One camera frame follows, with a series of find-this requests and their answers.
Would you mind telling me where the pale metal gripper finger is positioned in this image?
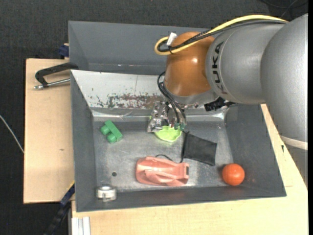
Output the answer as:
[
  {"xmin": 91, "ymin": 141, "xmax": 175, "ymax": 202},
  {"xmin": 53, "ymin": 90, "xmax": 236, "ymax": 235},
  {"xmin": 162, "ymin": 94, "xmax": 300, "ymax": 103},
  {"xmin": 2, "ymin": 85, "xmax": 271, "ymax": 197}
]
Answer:
[{"xmin": 147, "ymin": 118, "xmax": 163, "ymax": 133}]

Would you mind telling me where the lime green crumpled cup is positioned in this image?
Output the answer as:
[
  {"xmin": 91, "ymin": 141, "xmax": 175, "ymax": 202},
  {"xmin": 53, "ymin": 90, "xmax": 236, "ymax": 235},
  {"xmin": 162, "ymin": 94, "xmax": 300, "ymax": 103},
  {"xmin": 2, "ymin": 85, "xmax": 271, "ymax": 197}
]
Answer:
[{"xmin": 153, "ymin": 125, "xmax": 183, "ymax": 142}]

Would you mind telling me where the grey metal bin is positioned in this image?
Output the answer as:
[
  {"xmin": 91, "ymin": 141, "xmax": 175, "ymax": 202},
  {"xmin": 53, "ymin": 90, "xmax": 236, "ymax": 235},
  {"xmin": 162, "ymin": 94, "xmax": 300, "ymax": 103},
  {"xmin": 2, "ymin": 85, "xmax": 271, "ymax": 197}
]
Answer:
[{"xmin": 67, "ymin": 20, "xmax": 287, "ymax": 212}]

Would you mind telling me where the green toy building block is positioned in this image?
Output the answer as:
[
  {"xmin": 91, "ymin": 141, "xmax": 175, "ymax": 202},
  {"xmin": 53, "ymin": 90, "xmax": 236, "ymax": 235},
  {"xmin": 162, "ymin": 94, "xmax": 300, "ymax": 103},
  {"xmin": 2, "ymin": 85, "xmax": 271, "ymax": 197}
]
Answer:
[{"xmin": 99, "ymin": 120, "xmax": 124, "ymax": 144}]

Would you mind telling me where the pink plastic spray head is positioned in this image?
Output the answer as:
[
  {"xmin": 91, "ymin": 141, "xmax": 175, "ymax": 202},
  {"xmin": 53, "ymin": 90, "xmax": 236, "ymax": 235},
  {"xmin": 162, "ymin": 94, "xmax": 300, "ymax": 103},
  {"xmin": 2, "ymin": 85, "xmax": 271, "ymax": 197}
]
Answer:
[{"xmin": 134, "ymin": 156, "xmax": 191, "ymax": 188}]

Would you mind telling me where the clear tape roll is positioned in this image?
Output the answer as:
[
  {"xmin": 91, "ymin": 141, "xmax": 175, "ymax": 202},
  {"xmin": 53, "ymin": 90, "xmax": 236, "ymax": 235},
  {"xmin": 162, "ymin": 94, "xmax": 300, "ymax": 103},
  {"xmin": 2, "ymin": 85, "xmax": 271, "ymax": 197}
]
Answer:
[{"xmin": 96, "ymin": 185, "xmax": 118, "ymax": 203}]

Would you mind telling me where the orange ball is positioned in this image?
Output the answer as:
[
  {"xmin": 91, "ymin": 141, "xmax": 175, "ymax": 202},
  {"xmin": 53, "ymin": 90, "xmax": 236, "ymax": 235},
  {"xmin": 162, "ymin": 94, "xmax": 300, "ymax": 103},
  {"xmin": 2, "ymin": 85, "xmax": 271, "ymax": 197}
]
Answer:
[{"xmin": 222, "ymin": 163, "xmax": 246, "ymax": 187}]

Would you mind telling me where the pale wood flat board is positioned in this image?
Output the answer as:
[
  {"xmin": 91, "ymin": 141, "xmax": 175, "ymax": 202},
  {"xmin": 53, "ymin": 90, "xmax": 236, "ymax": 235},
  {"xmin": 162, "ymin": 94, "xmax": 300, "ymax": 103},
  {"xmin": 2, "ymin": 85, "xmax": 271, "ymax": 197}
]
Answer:
[{"xmin": 23, "ymin": 58, "xmax": 76, "ymax": 204}]

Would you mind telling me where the black drawstring pouch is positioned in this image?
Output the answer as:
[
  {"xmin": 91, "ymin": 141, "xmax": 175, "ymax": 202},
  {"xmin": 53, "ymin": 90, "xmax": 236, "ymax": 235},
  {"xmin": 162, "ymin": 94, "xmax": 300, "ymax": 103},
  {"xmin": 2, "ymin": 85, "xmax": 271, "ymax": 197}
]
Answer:
[{"xmin": 155, "ymin": 130, "xmax": 218, "ymax": 167}]

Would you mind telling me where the black cylinder on white bracket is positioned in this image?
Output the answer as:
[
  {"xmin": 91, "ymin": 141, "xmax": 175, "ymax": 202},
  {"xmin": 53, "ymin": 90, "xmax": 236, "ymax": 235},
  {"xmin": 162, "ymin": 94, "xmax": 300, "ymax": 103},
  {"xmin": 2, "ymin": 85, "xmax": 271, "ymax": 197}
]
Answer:
[{"xmin": 204, "ymin": 97, "xmax": 235, "ymax": 112}]

